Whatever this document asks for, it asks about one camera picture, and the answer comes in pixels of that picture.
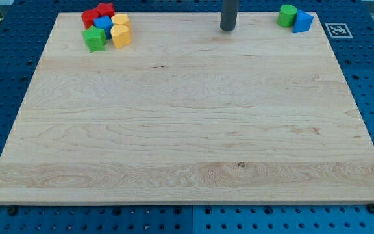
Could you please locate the green star block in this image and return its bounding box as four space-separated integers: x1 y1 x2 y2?
82 25 106 53

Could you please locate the blue cube block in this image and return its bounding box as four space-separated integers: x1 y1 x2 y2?
93 16 113 40

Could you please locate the red cylinder block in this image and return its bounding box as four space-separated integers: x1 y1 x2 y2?
81 9 100 29

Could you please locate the white fiducial marker tag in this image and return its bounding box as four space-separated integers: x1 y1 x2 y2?
325 23 353 38

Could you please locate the yellow heart block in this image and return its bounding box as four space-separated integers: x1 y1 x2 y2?
110 25 132 49

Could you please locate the blue triangle block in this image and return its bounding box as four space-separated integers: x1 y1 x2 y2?
292 10 314 33

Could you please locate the yellow cylinder block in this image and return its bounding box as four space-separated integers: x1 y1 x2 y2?
111 13 131 31

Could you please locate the green cylinder block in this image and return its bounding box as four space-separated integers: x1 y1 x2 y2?
277 4 297 27

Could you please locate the red star block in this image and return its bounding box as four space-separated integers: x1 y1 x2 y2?
94 3 115 17

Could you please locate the wooden board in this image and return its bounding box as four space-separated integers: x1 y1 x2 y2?
0 12 374 206

